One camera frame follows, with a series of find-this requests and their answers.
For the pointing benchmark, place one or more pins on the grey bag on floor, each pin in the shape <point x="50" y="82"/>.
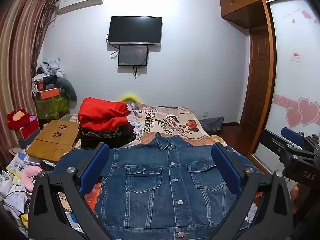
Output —
<point x="212" y="125"/>

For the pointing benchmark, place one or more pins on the dark folded clothes pile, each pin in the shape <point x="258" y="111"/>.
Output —
<point x="122" y="136"/>

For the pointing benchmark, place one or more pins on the small black wall monitor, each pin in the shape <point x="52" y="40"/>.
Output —
<point x="133" y="55"/>

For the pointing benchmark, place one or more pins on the striped brown curtain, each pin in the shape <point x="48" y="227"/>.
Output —
<point x="23" y="27"/>

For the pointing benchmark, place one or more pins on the printed newspaper bed sheet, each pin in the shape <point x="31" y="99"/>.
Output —
<point x="172" y="122"/>

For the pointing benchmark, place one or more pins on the yellow round object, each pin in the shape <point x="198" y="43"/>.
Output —
<point x="129" y="98"/>

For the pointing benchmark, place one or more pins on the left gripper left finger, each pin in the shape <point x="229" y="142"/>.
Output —
<point x="46" y="217"/>

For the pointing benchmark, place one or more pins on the white sliding heart door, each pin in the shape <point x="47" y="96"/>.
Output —
<point x="295" y="103"/>

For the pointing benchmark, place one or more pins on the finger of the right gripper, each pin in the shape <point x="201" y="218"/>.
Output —
<point x="292" y="136"/>

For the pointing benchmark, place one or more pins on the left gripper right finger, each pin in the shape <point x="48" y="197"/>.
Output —
<point x="273" y="218"/>

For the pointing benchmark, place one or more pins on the red folded garment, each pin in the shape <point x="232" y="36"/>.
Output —
<point x="102" y="116"/>

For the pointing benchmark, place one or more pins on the orange box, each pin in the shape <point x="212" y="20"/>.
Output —
<point x="49" y="93"/>

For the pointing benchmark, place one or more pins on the wooden lap desk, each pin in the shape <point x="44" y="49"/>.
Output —
<point x="55" y="140"/>

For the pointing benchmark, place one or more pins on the brown wooden wardrobe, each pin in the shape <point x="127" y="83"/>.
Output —
<point x="254" y="16"/>

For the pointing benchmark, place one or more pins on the blue denim jacket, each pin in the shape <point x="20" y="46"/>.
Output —
<point x="165" y="187"/>

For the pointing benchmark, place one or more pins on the red flower plush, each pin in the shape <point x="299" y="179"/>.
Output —
<point x="18" y="119"/>

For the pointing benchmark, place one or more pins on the large black wall television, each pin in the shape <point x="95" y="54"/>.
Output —
<point x="135" y="30"/>

